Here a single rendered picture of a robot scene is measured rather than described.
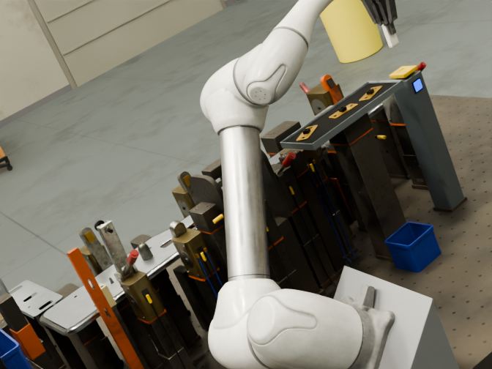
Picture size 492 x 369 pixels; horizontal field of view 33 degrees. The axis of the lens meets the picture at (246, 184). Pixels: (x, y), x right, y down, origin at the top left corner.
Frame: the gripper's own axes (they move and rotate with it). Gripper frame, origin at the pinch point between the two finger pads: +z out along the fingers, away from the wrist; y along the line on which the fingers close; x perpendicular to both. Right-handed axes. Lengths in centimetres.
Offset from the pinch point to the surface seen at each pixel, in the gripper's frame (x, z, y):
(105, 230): 96, 7, 16
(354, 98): 17.5, 11.2, 3.4
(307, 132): 38.5, 10.7, 1.2
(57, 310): 111, 27, 40
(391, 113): -6.6, 29.2, 18.8
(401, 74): 2.7, 11.2, -1.9
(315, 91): -8, 21, 53
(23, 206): -20, 128, 504
